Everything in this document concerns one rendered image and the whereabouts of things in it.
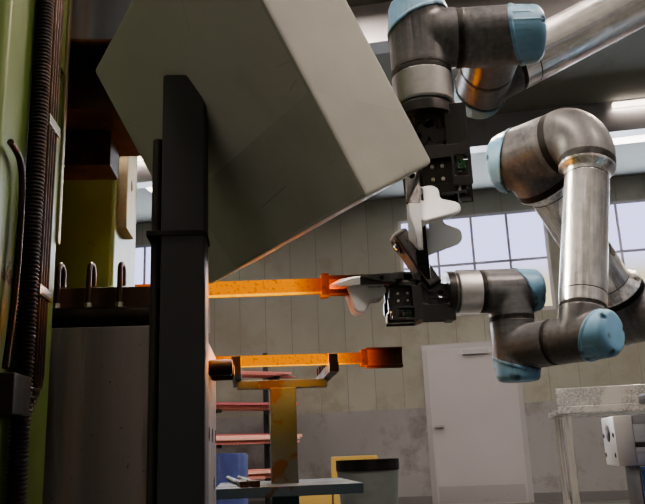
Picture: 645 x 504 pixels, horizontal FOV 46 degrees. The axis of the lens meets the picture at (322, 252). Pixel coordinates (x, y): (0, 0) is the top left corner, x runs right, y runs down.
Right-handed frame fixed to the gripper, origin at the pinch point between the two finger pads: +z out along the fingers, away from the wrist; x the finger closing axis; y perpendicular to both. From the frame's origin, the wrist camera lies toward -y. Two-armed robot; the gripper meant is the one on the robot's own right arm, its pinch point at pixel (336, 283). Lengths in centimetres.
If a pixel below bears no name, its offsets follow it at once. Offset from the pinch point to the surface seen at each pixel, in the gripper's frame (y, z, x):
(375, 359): 8.5, -12.1, 41.6
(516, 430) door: 14, -329, 918
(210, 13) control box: -9, 17, -68
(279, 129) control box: 1, 11, -66
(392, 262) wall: -236, -184, 964
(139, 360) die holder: 13.8, 30.3, -16.0
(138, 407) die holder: 20.3, 30.3, -16.0
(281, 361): 8.3, 8.7, 40.5
